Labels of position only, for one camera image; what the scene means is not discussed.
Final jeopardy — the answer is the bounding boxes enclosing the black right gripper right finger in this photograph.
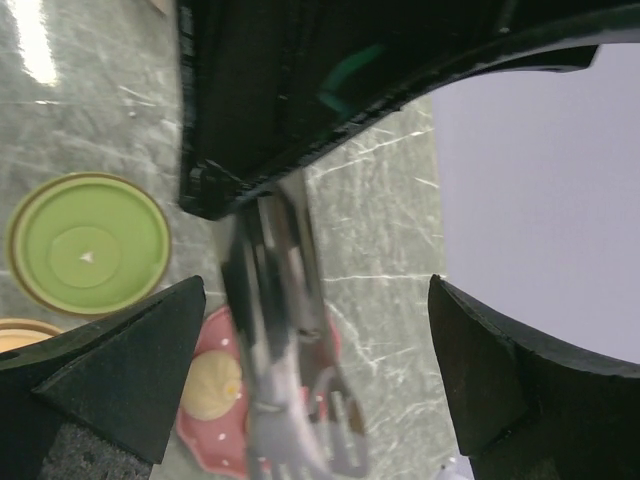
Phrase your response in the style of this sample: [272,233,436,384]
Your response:
[428,276,639,479]

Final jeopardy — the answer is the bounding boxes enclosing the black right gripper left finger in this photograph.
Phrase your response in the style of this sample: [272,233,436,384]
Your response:
[1,276,206,479]

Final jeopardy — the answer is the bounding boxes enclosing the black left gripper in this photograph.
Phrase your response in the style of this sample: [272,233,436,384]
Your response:
[177,0,639,220]

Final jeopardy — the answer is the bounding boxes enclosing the steamed white bun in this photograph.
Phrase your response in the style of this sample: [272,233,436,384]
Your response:
[180,350,242,421]

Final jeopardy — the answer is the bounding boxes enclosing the steel food tongs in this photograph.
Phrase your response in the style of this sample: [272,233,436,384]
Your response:
[214,171,370,479]

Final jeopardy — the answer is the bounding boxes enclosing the beige round lid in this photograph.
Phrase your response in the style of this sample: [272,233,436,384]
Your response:
[0,318,63,353]

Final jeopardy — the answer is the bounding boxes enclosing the pink dotted plate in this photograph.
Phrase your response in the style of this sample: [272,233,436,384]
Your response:
[174,304,344,476]

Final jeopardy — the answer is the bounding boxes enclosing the green round lid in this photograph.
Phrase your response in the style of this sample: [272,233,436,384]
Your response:
[3,172,171,317]

